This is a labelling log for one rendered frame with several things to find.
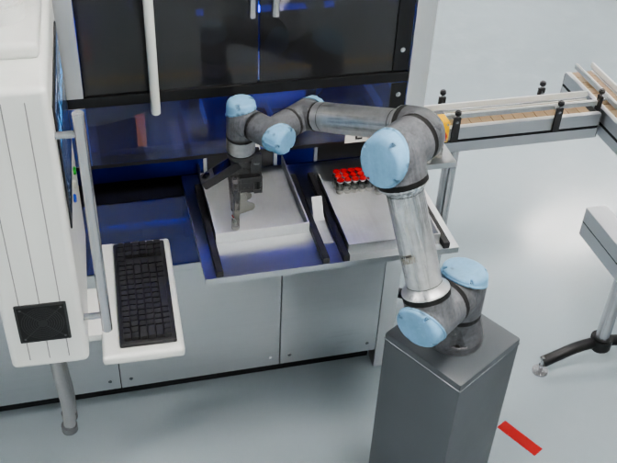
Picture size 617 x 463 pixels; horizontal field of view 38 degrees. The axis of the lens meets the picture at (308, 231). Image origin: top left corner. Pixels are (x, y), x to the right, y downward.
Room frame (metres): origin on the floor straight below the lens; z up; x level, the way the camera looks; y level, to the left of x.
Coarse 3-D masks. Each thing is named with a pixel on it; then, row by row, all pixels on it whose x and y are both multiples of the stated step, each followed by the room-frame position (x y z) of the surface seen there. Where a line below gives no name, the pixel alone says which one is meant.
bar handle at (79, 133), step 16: (80, 112) 1.52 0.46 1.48; (80, 128) 1.51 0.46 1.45; (80, 144) 1.50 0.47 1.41; (80, 160) 1.51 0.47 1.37; (80, 176) 1.51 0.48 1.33; (96, 224) 1.51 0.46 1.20; (96, 240) 1.51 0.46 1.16; (96, 256) 1.50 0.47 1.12; (96, 272) 1.50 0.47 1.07; (96, 288) 1.51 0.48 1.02
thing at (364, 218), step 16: (320, 176) 2.16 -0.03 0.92; (352, 192) 2.13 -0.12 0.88; (368, 192) 2.14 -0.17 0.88; (336, 208) 2.05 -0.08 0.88; (352, 208) 2.06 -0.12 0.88; (368, 208) 2.06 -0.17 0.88; (384, 208) 2.07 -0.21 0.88; (352, 224) 1.98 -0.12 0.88; (368, 224) 1.98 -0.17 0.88; (384, 224) 1.99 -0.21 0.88; (432, 224) 1.96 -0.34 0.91; (352, 240) 1.91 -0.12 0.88; (368, 240) 1.91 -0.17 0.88; (384, 240) 1.87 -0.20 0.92
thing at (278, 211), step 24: (264, 168) 2.24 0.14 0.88; (216, 192) 2.10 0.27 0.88; (264, 192) 2.11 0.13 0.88; (288, 192) 2.12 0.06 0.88; (216, 216) 1.98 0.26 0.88; (240, 216) 1.99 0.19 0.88; (264, 216) 2.00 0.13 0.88; (288, 216) 2.00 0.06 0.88; (216, 240) 1.86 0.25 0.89; (240, 240) 1.88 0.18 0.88
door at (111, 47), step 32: (96, 0) 2.06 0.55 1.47; (128, 0) 2.08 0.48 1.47; (160, 0) 2.10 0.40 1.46; (192, 0) 2.12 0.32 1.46; (224, 0) 2.15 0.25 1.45; (256, 0) 2.17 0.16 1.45; (96, 32) 2.06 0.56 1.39; (128, 32) 2.08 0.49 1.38; (160, 32) 2.10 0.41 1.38; (192, 32) 2.12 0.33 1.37; (224, 32) 2.15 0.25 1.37; (256, 32) 2.17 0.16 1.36; (96, 64) 2.05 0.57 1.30; (128, 64) 2.08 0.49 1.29; (160, 64) 2.10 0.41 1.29; (192, 64) 2.12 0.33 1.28; (224, 64) 2.14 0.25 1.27; (256, 64) 2.17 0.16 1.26
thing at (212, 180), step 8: (224, 160) 1.95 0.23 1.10; (216, 168) 1.93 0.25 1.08; (224, 168) 1.92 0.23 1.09; (232, 168) 1.91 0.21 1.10; (240, 168) 1.92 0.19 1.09; (200, 176) 1.92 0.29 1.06; (208, 176) 1.91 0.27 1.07; (216, 176) 1.90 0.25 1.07; (224, 176) 1.91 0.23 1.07; (208, 184) 1.90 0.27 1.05; (216, 184) 1.90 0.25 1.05
